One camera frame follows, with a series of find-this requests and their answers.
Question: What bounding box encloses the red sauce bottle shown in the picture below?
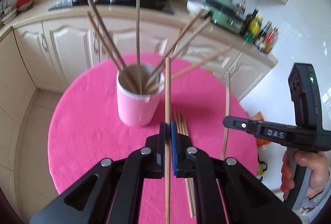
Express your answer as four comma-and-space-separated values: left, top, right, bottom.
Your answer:
261, 27, 279, 54

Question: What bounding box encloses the stack of white bowls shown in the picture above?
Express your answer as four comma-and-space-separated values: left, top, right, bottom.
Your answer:
0, 4, 17, 24

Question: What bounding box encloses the red bowl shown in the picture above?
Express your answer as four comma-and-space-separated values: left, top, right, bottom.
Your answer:
15, 0, 35, 11

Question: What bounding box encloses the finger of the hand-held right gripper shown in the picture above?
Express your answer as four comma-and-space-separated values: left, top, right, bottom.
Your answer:
223, 116, 259, 137

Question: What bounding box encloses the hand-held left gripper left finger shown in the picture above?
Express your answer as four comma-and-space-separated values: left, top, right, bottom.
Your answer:
30, 123, 167, 224

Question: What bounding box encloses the black glass gas hob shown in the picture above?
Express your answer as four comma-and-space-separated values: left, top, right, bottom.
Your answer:
48, 0, 174, 15

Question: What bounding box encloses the person's right hand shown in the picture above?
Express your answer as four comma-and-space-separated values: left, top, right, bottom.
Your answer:
281, 150, 330, 199

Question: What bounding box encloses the white bowl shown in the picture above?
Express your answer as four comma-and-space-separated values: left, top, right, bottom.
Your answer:
187, 0, 207, 14

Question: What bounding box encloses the person's right forearm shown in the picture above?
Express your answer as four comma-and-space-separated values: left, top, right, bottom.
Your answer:
300, 184, 331, 217

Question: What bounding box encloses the green electric grill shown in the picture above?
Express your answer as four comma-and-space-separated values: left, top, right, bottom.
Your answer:
205, 0, 250, 33

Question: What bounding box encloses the bunch of wooden chopsticks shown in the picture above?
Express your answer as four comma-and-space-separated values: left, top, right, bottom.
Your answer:
86, 0, 233, 94

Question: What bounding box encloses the dark glass oil bottle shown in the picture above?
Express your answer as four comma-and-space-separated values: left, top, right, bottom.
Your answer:
240, 8, 259, 36

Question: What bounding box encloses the pink cup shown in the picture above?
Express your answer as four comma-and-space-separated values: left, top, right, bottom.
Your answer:
116, 64, 165, 127

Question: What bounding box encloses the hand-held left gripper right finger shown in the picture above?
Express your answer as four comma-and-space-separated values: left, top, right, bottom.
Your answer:
169, 122, 303, 224

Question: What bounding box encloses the wooden chopstick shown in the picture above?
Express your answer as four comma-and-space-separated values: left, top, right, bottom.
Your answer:
174, 111, 192, 217
165, 57, 171, 224
221, 71, 231, 161
177, 111, 194, 217
181, 110, 196, 217

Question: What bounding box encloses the pink tablecloth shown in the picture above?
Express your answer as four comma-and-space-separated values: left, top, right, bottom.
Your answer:
48, 53, 259, 224

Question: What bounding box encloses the green yellow bottle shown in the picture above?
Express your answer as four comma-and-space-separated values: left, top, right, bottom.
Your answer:
244, 15, 264, 42

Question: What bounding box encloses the orange printed bag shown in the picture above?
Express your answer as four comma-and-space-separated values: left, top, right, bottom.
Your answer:
249, 110, 267, 147

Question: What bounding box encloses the dark soy sauce bottle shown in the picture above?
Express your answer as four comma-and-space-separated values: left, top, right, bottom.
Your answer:
255, 21, 273, 50

